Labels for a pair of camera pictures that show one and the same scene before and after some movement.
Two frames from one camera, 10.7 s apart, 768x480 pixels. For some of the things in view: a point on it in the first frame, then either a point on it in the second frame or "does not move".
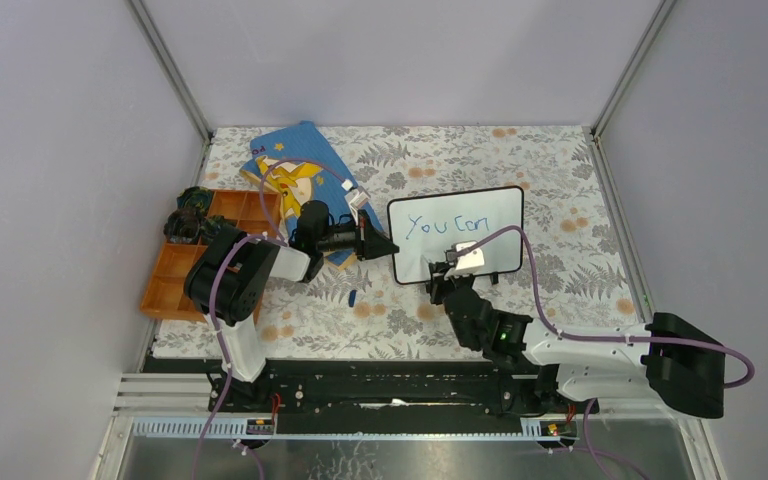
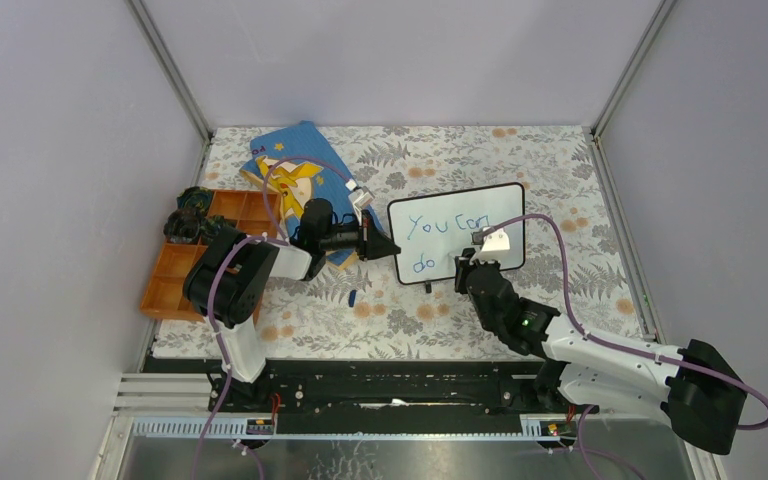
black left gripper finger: x=376 y=247 does not move
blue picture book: x=294 y=166 does not move
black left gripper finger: x=369 y=232 does not move
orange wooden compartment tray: x=255 y=212 does not move
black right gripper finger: x=437 y=288 -> x=462 y=268
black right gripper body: x=452 y=282 -> x=488 y=323
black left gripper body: x=342 y=237 does not move
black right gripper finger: x=438 y=268 -> x=467 y=253
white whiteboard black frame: x=450 y=229 does not move
